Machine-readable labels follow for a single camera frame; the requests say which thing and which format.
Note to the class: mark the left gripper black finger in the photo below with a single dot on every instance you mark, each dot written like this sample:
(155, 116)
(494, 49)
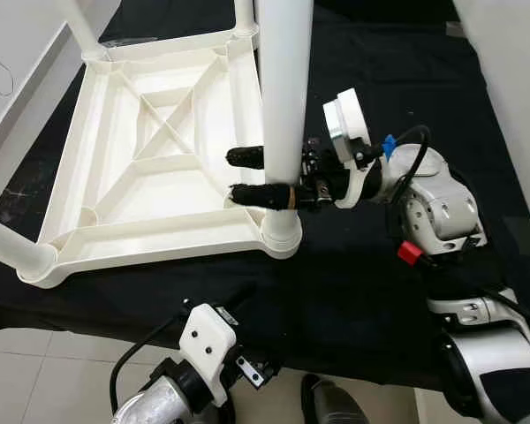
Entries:
(238, 295)
(258, 371)

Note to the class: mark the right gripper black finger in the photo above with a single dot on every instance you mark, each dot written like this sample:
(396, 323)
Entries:
(245, 157)
(261, 196)

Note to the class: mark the white plastic children table top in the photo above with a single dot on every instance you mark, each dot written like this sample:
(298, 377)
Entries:
(115, 221)

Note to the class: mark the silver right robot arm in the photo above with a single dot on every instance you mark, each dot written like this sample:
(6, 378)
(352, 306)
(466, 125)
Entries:
(442, 212)

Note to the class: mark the orange rubber band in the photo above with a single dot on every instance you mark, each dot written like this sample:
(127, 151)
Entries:
(291, 198)

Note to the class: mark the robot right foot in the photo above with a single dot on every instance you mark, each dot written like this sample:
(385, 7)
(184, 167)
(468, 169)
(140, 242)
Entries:
(336, 406)

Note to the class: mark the black tablecloth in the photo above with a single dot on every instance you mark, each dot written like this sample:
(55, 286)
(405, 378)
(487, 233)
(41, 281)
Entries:
(424, 71)

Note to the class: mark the clear plastic bag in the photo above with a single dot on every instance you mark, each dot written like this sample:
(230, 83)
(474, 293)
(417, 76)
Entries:
(18, 199)

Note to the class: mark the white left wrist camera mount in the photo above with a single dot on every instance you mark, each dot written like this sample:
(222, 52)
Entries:
(208, 349)

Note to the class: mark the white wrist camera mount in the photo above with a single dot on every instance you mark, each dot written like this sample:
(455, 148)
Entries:
(208, 349)
(349, 124)

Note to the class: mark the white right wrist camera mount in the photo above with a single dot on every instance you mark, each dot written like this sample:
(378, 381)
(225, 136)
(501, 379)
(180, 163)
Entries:
(349, 124)

